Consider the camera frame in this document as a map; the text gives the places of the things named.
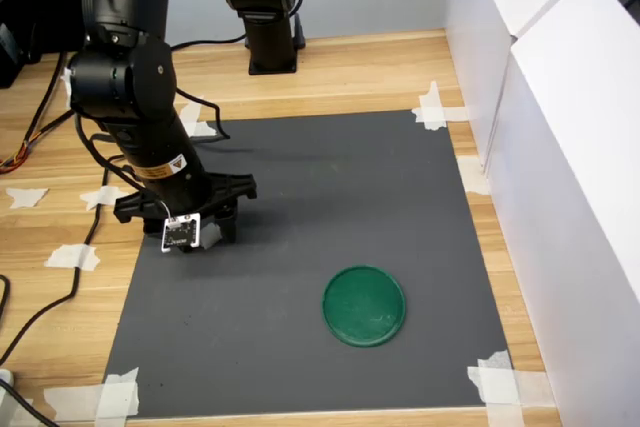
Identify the small white camera box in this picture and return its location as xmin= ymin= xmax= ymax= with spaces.
xmin=160 ymin=212 xmax=202 ymax=253

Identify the round green lid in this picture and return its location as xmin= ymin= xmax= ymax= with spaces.
xmin=322 ymin=265 xmax=407 ymax=349

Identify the white partition panel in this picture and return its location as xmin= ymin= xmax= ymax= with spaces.
xmin=482 ymin=0 xmax=640 ymax=427
xmin=443 ymin=0 xmax=594 ymax=183

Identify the black arm base cable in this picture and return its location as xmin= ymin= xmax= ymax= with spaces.
xmin=22 ymin=35 xmax=250 ymax=148

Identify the small white plastic terminal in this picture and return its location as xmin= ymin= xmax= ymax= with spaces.
xmin=201 ymin=223 xmax=222 ymax=251

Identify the coloured wire bundle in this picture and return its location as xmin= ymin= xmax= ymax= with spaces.
xmin=0 ymin=134 xmax=35 ymax=176

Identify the dark grey mat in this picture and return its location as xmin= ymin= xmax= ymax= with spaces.
xmin=102 ymin=109 xmax=512 ymax=419

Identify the black camera cable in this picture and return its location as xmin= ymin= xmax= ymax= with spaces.
xmin=0 ymin=86 xmax=232 ymax=366

